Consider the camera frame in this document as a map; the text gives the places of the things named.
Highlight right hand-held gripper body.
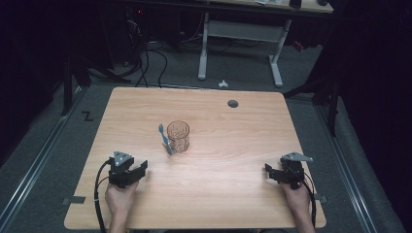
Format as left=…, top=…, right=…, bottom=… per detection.
left=279, top=151, right=315, bottom=190

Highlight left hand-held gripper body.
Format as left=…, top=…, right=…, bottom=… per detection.
left=108, top=150, right=141, bottom=189

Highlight blue toothbrush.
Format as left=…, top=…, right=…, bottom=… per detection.
left=157, top=123, right=174, bottom=156

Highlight clear glass mug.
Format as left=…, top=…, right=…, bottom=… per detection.
left=162, top=119, right=191, bottom=155

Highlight person's left hand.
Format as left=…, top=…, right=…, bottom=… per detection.
left=104, top=180, right=141, bottom=217

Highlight person's right hand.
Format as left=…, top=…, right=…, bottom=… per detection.
left=279, top=180, right=313, bottom=219

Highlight black metal stand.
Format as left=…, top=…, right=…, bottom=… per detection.
left=282, top=73, right=342, bottom=138
left=60, top=52, right=92, bottom=117

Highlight dark computer tower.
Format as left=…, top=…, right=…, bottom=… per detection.
left=123, top=5, right=148, bottom=67

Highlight white-legged wooden desk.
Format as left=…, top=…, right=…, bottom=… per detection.
left=196, top=0, right=334, bottom=89

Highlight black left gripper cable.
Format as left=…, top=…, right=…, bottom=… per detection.
left=93, top=158, right=113, bottom=233

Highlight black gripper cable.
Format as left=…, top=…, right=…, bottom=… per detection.
left=300, top=180, right=318, bottom=228
left=93, top=158, right=113, bottom=233

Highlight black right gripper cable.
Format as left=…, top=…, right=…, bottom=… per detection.
left=300, top=180, right=318, bottom=228

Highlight metal floor rail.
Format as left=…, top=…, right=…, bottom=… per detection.
left=314, top=102, right=379, bottom=233
left=0, top=84, right=87, bottom=229

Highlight black floor cables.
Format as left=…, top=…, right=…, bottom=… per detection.
left=133, top=40, right=170, bottom=89

